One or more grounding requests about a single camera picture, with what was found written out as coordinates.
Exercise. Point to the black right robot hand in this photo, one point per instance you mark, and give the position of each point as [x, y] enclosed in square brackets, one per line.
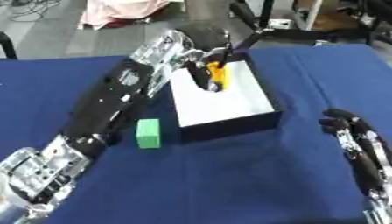
[357, 140]

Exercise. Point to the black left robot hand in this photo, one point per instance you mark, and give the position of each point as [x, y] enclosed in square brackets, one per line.
[204, 36]

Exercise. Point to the yellow toy block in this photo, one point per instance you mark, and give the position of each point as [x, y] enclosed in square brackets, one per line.
[218, 74]

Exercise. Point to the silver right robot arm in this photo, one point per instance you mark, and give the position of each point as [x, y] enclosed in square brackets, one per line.
[378, 208]

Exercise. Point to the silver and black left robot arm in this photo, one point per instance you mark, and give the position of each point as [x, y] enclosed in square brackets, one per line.
[102, 108]

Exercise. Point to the black box with white inside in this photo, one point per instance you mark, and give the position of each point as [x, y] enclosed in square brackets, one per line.
[219, 102]

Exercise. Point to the black tripod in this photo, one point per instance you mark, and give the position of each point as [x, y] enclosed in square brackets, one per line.
[252, 17]

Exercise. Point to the small white device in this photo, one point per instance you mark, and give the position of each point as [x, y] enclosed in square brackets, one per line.
[280, 24]

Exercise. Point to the pink cloth bundle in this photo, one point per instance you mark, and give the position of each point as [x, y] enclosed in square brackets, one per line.
[122, 11]

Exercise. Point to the green rectangular block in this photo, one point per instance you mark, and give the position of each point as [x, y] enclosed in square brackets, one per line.
[148, 133]

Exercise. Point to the white post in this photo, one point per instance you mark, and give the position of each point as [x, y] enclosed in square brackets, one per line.
[310, 13]

